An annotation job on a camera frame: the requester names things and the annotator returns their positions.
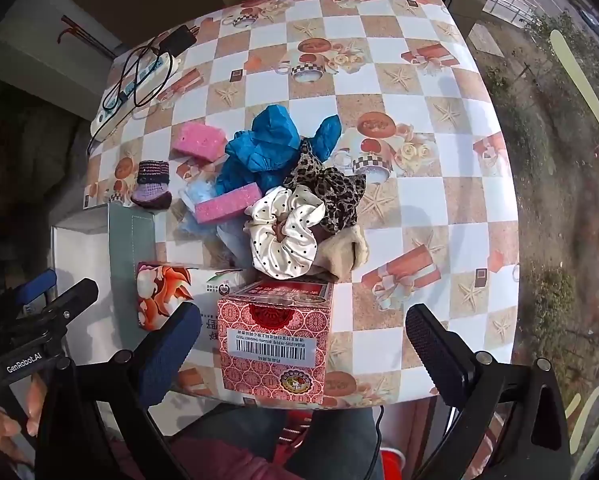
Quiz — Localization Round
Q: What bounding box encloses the white polka dot scrunchie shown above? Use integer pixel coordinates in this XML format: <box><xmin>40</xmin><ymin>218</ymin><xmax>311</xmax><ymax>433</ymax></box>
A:
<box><xmin>243</xmin><ymin>186</ymin><xmax>327</xmax><ymax>281</ymax></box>

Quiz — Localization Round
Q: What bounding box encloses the red patterned cardboard box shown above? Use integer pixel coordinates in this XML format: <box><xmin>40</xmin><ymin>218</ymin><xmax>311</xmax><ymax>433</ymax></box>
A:
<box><xmin>216</xmin><ymin>279</ymin><xmax>336</xmax><ymax>406</ymax></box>

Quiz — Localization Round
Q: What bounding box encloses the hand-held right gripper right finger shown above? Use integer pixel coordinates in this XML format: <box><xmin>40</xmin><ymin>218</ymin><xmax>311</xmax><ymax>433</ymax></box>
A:
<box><xmin>405</xmin><ymin>303</ymin><xmax>575</xmax><ymax>480</ymax></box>

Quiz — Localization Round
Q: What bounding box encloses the thin black cable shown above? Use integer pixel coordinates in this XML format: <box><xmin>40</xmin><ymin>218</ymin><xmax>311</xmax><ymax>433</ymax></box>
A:
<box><xmin>372</xmin><ymin>404</ymin><xmax>386</xmax><ymax>480</ymax></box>

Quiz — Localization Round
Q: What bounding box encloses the grey storage box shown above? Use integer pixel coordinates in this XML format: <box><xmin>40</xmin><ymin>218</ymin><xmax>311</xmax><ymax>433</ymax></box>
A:
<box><xmin>49</xmin><ymin>203</ymin><xmax>156</xmax><ymax>361</ymax></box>

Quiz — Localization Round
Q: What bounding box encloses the purple knitted bootie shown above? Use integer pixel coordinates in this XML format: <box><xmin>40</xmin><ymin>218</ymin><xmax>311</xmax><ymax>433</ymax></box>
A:
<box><xmin>130</xmin><ymin>161</ymin><xmax>173</xmax><ymax>210</ymax></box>

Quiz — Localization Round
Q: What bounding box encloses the blue shoe cover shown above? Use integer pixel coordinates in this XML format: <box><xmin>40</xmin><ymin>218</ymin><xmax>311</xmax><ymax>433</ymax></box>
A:
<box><xmin>313</xmin><ymin>114</ymin><xmax>343</xmax><ymax>159</ymax></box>
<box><xmin>214</xmin><ymin>106</ymin><xmax>303</xmax><ymax>197</ymax></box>

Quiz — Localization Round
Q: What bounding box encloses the black power adapter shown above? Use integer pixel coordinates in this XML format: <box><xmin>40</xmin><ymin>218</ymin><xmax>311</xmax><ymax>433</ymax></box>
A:
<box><xmin>158</xmin><ymin>25</ymin><xmax>198</xmax><ymax>57</ymax></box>

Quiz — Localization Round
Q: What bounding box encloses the person's left hand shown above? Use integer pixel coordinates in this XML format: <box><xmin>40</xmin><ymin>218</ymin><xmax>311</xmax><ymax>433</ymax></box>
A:
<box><xmin>0</xmin><ymin>374</ymin><xmax>48</xmax><ymax>457</ymax></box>

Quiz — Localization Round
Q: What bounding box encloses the floral printed tissue packet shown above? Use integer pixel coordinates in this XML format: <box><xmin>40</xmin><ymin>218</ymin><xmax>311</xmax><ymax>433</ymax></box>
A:
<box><xmin>136</xmin><ymin>262</ymin><xmax>246</xmax><ymax>361</ymax></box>

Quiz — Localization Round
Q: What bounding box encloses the beige cloth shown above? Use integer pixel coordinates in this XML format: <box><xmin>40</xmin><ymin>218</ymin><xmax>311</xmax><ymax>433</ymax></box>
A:
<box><xmin>310</xmin><ymin>224</ymin><xmax>371</xmax><ymax>284</ymax></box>

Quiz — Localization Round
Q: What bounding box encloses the white power strip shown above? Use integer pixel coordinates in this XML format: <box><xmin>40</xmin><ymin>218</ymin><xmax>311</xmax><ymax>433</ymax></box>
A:
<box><xmin>90</xmin><ymin>52</ymin><xmax>183</xmax><ymax>137</ymax></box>

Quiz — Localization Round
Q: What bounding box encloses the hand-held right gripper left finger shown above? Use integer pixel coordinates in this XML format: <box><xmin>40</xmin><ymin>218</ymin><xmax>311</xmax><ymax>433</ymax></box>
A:
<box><xmin>39</xmin><ymin>302</ymin><xmax>202</xmax><ymax>480</ymax></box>

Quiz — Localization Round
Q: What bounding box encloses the checkered printed tablecloth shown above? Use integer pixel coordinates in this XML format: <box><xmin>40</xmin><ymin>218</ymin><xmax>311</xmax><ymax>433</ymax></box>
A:
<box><xmin>82</xmin><ymin>0</ymin><xmax>521</xmax><ymax>408</ymax></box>

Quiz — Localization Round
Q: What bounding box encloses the red cup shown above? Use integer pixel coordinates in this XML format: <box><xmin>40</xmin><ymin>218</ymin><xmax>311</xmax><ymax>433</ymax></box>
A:
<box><xmin>379</xmin><ymin>447</ymin><xmax>411</xmax><ymax>480</ymax></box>

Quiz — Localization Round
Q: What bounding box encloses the leopard print scrunchie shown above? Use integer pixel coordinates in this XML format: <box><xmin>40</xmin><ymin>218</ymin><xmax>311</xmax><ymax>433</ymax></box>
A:
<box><xmin>283</xmin><ymin>139</ymin><xmax>368</xmax><ymax>236</ymax></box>

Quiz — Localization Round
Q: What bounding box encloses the pink sponge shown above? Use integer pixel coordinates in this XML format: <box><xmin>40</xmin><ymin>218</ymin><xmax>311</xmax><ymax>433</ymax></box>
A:
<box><xmin>172</xmin><ymin>121</ymin><xmax>226</xmax><ymax>162</ymax></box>
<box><xmin>193</xmin><ymin>182</ymin><xmax>263</xmax><ymax>225</ymax></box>

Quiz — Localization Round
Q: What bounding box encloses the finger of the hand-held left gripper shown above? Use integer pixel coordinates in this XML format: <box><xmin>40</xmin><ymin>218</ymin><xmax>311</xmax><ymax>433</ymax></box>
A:
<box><xmin>13</xmin><ymin>269</ymin><xmax>58</xmax><ymax>313</ymax></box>
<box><xmin>43</xmin><ymin>278</ymin><xmax>100</xmax><ymax>322</ymax></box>

